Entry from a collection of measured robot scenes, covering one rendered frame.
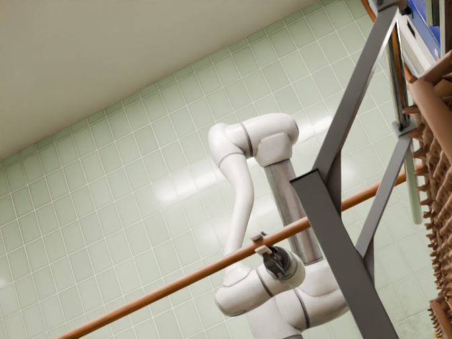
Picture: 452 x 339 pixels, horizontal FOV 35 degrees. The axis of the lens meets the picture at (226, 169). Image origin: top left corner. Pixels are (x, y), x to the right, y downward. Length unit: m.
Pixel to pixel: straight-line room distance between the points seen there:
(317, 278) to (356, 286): 1.59
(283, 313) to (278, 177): 0.47
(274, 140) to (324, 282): 0.52
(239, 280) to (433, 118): 1.88
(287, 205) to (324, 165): 1.54
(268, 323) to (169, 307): 0.87
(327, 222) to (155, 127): 2.65
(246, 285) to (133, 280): 1.24
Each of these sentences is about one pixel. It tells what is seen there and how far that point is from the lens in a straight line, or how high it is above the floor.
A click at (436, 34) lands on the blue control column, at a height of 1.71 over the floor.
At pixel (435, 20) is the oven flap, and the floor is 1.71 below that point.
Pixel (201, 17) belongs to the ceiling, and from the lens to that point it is 3.40.
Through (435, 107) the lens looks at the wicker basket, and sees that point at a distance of 0.36.
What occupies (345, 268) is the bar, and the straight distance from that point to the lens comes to 0.96.
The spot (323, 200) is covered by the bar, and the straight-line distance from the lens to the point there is 0.98.
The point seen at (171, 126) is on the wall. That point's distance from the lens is 3.54.
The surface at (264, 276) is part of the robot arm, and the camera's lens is 2.20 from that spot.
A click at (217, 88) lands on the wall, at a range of 3.55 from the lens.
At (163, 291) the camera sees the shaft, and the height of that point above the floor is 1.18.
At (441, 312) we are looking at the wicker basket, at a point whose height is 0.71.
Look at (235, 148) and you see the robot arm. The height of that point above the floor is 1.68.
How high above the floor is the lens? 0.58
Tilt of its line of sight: 25 degrees up
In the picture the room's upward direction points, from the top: 23 degrees counter-clockwise
